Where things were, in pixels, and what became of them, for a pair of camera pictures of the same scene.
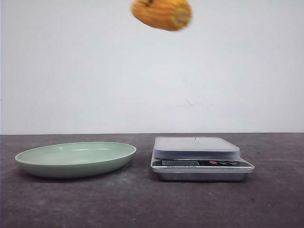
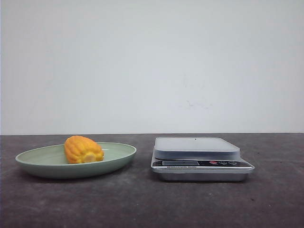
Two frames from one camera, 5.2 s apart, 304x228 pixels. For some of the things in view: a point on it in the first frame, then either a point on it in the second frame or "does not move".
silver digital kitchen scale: [199, 159] does not move
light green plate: [75, 160] does not move
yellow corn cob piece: [172, 15] → [79, 149]
